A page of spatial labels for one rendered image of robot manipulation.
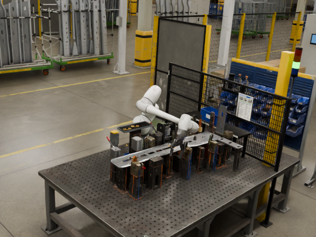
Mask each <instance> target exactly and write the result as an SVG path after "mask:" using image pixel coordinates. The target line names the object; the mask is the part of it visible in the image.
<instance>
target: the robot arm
mask: <svg viewBox="0 0 316 237"><path fill-rule="evenodd" d="M160 95H161V88H160V87H158V86H156V85H153V86H152V87H150V88H149V89H148V91H147V92H146V93H145V95H144V97H143V98H142V99H141V100H139V101H137V103H136V107H137V108H138V109H139V110H140V111H142V114H141V115H140V116H136V117H135V118H134V119H133V123H138V122H142V121H147V122H149V123H150V122H151V121H152V120H153V119H154V118H155V117H156V116H159V117H162V118H164V119H167V120H169V121H172V122H174V123H177V124H178V131H177V137H176V139H174V141H173V142H172V144H171V145H170V149H171V150H170V154H169V156H172V154H173V148H174V147H175V146H176V145H179V146H180V148H181V152H180V155H179V158H180V159H181V158H182V155H183V153H184V152H185V142H183V140H184V137H185V136H186V133H187V131H188V132H191V133H196V132H197V131H198V130H199V126H198V124H197V123H196V122H194V121H191V120H190V115H188V114H182V116H181V118H180V119H179V118H176V117H174V116H172V115H170V114H167V113H165V112H163V111H160V110H159V106H158V105H157V104H156V102H157V100H158V99H159V97H160ZM153 130H154V128H153V127H148V128H144V129H141V136H140V138H142V139H143V138H144V137H148V136H149V133H151V132H153Z"/></svg>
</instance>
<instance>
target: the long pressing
mask: <svg viewBox="0 0 316 237"><path fill-rule="evenodd" d="M210 134H213V133H211V132H209V131H206V132H203V133H199V134H195V135H192V136H188V137H185V138H184V140H183V142H185V141H191V142H188V147H197V146H200V145H203V144H207V143H208V140H209V137H210ZM194 136H196V137H197V139H196V141H194V140H193V139H194ZM220 138H221V137H220V136H218V135H216V134H213V140H214V141H216V140H218V139H220ZM168 145H171V143H166V144H162V145H159V146H156V147H152V148H149V149H146V150H142V151H138V152H135V153H131V154H128V155H124V156H121V157H118V158H114V159H112V160H111V163H112V164H114V165H115V166H117V167H118V168H125V167H128V166H131V161H132V159H131V160H130V159H129V157H131V158H133V156H136V157H138V158H137V160H138V161H140V162H144V161H148V160H149V159H150V158H153V157H156V156H160V157H161V156H164V155H167V154H170V150H171V149H170V148H169V149H166V150H163V149H165V148H168V147H169V146H168ZM158 150H162V151H159V152H156V151H158ZM180 150H181V148H180V146H176V147H175V148H174V149H173V152H177V151H180ZM151 152H154V153H152V154H148V153H151ZM144 154H145V155H146V156H143V157H140V156H141V155H144ZM127 159H129V161H126V162H123V161H124V160H127Z"/></svg>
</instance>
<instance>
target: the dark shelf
mask: <svg viewBox="0 0 316 237"><path fill-rule="evenodd" d="M185 114H188V115H190V118H192V115H196V116H197V118H196V120H197V121H199V119H200V114H201V112H199V111H191V112H187V113H185ZM192 119H193V118H192ZM202 123H203V124H206V125H208V126H209V122H207V121H205V120H203V119H202ZM227 130H229V131H232V132H233V137H236V138H238V139H240V138H243V137H246V136H249V135H251V133H250V132H248V131H246V130H243V129H241V128H239V127H236V126H233V125H231V124H229V123H226V124H225V129H224V131H227Z"/></svg>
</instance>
